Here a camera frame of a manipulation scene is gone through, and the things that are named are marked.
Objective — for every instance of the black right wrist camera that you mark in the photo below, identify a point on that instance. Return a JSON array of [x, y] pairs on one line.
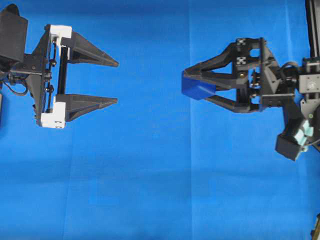
[[293, 140]]

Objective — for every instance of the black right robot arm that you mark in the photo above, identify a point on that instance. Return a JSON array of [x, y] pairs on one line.
[[307, 95]]

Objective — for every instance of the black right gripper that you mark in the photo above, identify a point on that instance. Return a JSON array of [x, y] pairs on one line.
[[271, 85]]

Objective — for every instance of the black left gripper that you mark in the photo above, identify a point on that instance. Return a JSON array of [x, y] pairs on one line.
[[35, 73]]

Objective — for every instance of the blue table cloth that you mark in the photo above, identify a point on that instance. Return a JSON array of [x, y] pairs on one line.
[[157, 165]]

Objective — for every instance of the black aluminium table frame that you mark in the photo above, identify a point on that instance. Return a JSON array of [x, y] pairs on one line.
[[312, 8]]

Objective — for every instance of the blue block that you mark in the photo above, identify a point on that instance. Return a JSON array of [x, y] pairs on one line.
[[196, 89]]

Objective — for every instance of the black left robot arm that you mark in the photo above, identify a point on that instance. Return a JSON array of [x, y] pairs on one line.
[[13, 33]]

